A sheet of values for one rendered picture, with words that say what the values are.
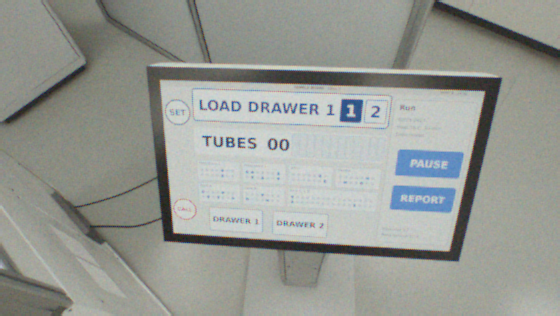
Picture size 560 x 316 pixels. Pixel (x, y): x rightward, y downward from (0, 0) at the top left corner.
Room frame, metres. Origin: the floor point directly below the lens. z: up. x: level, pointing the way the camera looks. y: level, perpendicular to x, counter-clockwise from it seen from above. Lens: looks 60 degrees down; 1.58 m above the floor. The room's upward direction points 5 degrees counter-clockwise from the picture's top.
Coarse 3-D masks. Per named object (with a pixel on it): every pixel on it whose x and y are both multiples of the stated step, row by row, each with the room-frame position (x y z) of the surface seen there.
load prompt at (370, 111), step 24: (192, 96) 0.37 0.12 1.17; (216, 96) 0.36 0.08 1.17; (240, 96) 0.36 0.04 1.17; (264, 96) 0.35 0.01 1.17; (288, 96) 0.35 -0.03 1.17; (312, 96) 0.34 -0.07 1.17; (336, 96) 0.34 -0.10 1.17; (360, 96) 0.33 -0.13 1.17; (384, 96) 0.33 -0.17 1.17; (216, 120) 0.34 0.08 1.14; (240, 120) 0.33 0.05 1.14; (264, 120) 0.33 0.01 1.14; (288, 120) 0.32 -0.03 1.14; (312, 120) 0.32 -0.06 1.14; (336, 120) 0.31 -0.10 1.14; (360, 120) 0.31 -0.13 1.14; (384, 120) 0.30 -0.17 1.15
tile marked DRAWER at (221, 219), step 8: (208, 208) 0.24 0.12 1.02; (216, 208) 0.24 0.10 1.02; (224, 208) 0.24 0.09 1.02; (232, 208) 0.24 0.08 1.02; (240, 208) 0.24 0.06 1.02; (216, 216) 0.23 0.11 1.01; (224, 216) 0.23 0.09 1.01; (232, 216) 0.23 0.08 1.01; (240, 216) 0.23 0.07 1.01; (248, 216) 0.22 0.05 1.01; (256, 216) 0.22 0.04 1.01; (216, 224) 0.22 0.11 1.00; (224, 224) 0.22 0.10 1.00; (232, 224) 0.22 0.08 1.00; (240, 224) 0.22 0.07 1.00; (248, 224) 0.21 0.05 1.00; (256, 224) 0.21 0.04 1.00; (248, 232) 0.20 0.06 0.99; (256, 232) 0.20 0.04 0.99
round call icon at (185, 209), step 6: (174, 198) 0.26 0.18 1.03; (180, 198) 0.26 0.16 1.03; (186, 198) 0.26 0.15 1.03; (192, 198) 0.26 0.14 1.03; (174, 204) 0.25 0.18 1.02; (180, 204) 0.25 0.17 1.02; (186, 204) 0.25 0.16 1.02; (192, 204) 0.25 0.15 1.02; (174, 210) 0.25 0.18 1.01; (180, 210) 0.24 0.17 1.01; (186, 210) 0.24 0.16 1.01; (192, 210) 0.24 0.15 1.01; (174, 216) 0.24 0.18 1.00; (180, 216) 0.24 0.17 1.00; (186, 216) 0.24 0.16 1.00; (192, 216) 0.24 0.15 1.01
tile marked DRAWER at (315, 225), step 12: (276, 216) 0.22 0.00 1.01; (288, 216) 0.22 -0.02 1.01; (300, 216) 0.21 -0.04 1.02; (312, 216) 0.21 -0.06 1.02; (324, 216) 0.21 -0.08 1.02; (276, 228) 0.20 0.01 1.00; (288, 228) 0.20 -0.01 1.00; (300, 228) 0.20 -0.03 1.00; (312, 228) 0.20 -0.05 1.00; (324, 228) 0.19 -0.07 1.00
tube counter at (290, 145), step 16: (272, 144) 0.30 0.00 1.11; (288, 144) 0.30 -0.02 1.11; (304, 144) 0.29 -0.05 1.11; (320, 144) 0.29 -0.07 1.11; (336, 144) 0.29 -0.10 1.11; (352, 144) 0.28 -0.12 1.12; (368, 144) 0.28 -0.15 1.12; (384, 144) 0.28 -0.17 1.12; (352, 160) 0.27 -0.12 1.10; (368, 160) 0.26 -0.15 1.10; (384, 160) 0.26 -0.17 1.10
